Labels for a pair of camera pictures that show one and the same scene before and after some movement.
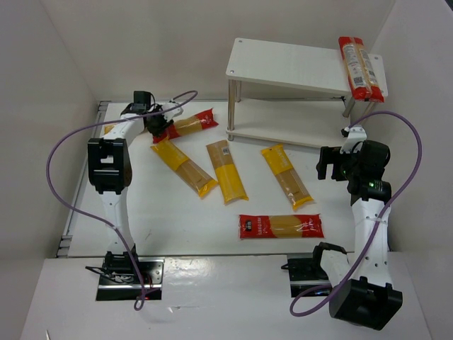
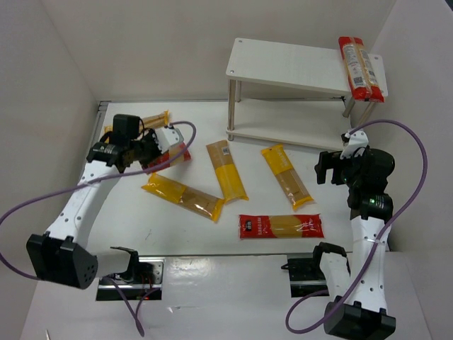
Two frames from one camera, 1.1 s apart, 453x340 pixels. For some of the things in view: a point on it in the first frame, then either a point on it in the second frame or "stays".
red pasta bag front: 253,227 stays
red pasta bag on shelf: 363,80 stays
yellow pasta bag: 168,151 → 202,202
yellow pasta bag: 296,190 stays
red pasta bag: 204,120 → 163,157
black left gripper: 158,125 → 149,147
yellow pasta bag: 226,173 stays
